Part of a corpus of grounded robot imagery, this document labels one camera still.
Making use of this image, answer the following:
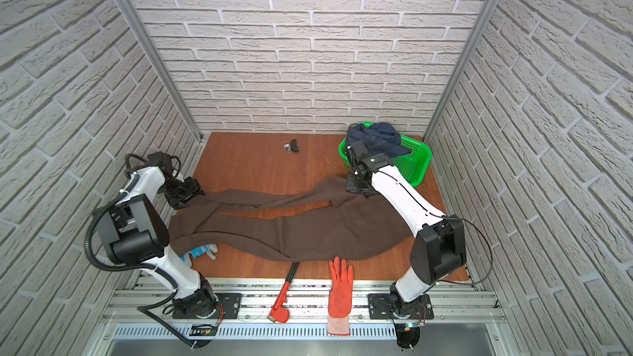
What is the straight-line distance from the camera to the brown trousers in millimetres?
848

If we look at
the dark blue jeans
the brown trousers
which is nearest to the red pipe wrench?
the brown trousers

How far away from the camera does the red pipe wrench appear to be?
28.5 inches

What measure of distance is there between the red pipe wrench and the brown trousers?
4 centimetres

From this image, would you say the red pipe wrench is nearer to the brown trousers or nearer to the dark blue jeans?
the brown trousers
